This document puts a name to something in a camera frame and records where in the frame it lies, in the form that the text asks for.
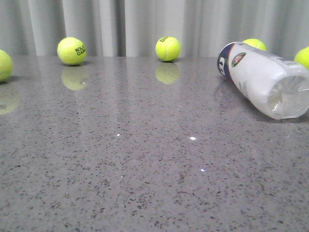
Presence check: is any white blue tennis ball can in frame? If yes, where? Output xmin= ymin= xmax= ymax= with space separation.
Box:
xmin=217 ymin=42 xmax=309 ymax=120

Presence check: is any centre yellow tennis ball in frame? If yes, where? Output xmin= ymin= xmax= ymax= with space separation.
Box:
xmin=155 ymin=36 xmax=181 ymax=62

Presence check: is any grey pleated curtain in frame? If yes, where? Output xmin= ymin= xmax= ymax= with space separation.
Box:
xmin=0 ymin=0 xmax=309 ymax=57

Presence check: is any far-right yellow tennis ball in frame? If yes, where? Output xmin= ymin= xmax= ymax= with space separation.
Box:
xmin=294 ymin=47 xmax=309 ymax=69

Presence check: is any far-left yellow tennis ball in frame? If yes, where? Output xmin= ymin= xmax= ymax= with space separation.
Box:
xmin=0 ymin=50 xmax=13 ymax=83

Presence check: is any Wilson 3 yellow tennis ball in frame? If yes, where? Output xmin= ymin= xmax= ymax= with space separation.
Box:
xmin=243 ymin=38 xmax=267 ymax=51

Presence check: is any Roland Garros yellow tennis ball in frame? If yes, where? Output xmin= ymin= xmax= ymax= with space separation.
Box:
xmin=57 ymin=37 xmax=87 ymax=65

